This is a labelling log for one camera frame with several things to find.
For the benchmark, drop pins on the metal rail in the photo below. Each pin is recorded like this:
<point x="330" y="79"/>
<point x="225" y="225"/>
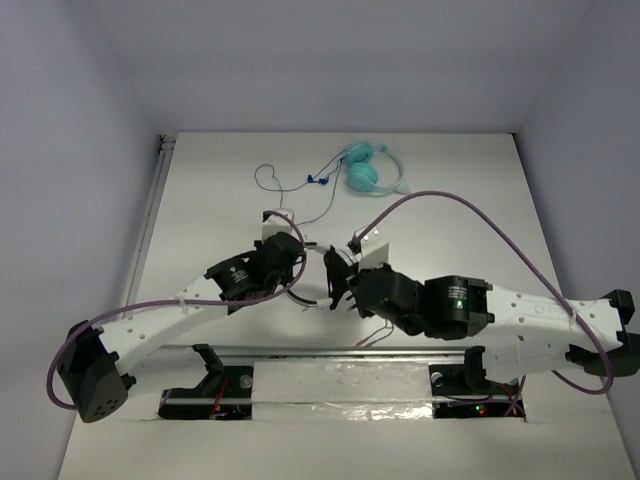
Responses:
<point x="226" y="353"/>

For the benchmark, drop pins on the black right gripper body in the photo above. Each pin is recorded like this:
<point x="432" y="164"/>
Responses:
<point x="409" y="326"/>

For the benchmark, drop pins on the teal headphones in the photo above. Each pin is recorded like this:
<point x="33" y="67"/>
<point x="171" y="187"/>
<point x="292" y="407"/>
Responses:
<point x="363" y="178"/>

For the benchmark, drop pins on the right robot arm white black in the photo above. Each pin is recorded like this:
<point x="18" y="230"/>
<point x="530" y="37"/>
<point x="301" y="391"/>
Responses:
<point x="509" y="334"/>

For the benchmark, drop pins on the blue earphones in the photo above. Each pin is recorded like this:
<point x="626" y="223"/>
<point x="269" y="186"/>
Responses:
<point x="313" y="197"/>

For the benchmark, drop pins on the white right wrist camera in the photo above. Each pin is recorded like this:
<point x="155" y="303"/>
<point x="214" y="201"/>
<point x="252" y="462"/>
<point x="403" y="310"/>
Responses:
<point x="372" y="246"/>

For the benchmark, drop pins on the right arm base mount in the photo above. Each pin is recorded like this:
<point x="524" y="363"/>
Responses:
<point x="462" y="391"/>

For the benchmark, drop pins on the white black headphones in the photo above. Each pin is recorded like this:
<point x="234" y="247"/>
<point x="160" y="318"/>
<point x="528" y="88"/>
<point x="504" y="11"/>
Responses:
<point x="340" y="265"/>

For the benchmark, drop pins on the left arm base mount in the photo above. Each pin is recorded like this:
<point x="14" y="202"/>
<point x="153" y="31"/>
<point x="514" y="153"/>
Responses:
<point x="223" y="394"/>

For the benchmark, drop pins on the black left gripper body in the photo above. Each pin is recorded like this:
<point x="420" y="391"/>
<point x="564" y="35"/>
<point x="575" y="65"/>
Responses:
<point x="288" y="251"/>

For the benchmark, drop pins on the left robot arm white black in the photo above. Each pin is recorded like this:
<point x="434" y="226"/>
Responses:
<point x="101" y="362"/>

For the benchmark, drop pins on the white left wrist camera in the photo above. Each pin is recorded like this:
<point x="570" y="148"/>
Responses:
<point x="273" y="224"/>

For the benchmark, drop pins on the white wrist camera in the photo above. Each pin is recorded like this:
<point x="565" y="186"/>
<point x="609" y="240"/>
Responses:
<point x="372" y="246"/>
<point x="273" y="224"/>

